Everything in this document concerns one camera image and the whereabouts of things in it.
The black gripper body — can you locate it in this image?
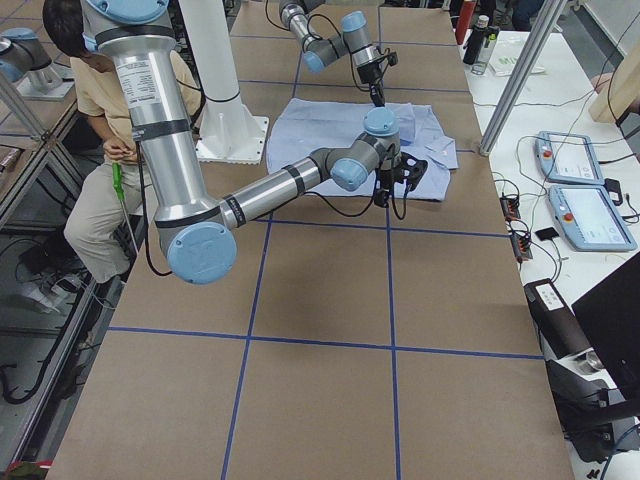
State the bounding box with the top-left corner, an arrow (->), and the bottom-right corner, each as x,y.
373,152 -> 428,207
355,49 -> 398,86

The light blue striped shirt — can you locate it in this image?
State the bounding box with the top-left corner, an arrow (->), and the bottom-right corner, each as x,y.
266,98 -> 458,201

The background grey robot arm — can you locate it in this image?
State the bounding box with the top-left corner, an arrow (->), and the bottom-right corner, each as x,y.
1,27 -> 73,101

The black water bottle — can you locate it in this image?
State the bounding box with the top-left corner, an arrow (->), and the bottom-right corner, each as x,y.
462,15 -> 490,65

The black power strip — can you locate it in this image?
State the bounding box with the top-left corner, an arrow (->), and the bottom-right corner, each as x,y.
499,195 -> 533,264

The red bottle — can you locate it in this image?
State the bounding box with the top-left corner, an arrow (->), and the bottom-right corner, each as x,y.
455,0 -> 476,45

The white green printed paper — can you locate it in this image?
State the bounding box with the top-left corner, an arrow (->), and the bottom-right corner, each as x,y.
489,51 -> 519,77

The upper blue teach pendant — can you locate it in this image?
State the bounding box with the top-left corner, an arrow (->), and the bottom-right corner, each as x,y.
534,131 -> 604,185

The blue teach pendant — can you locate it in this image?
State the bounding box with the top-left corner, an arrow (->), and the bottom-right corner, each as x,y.
534,131 -> 604,185
548,184 -> 637,252

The lower blue teach pendant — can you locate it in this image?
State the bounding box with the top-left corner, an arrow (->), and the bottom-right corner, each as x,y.
548,184 -> 637,252

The brown paper roll box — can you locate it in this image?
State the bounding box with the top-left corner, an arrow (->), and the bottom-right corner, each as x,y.
523,279 -> 591,358

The black monitor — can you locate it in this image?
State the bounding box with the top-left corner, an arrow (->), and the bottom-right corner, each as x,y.
572,255 -> 639,399

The seated person beige shirt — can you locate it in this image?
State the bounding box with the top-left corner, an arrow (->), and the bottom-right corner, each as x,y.
41,0 -> 202,286

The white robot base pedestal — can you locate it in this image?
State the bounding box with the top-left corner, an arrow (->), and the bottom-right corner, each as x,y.
179,0 -> 269,164

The grey aluminium frame post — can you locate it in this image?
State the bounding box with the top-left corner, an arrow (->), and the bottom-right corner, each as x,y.
479,0 -> 568,157

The green handled tool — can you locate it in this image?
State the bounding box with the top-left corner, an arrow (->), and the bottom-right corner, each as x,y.
111,163 -> 138,255

